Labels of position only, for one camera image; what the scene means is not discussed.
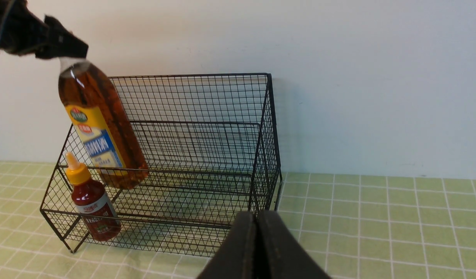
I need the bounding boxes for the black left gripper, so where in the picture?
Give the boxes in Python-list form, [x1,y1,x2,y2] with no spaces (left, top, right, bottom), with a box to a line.
[0,0,89,60]

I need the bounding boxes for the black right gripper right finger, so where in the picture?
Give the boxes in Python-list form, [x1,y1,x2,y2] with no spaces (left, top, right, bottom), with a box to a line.
[256,210,331,279]

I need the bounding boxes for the small red sauce bottle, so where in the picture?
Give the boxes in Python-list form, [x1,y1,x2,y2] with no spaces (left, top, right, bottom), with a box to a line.
[65,152,121,241]

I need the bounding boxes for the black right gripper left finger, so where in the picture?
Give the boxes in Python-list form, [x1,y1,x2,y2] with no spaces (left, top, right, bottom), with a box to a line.
[197,211,257,279]

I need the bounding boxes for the black wire mesh rack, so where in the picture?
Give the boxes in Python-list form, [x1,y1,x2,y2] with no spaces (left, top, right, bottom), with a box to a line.
[40,73,283,258]

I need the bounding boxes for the green checkered tablecloth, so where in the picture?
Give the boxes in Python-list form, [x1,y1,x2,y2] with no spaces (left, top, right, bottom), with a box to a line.
[0,162,476,279]

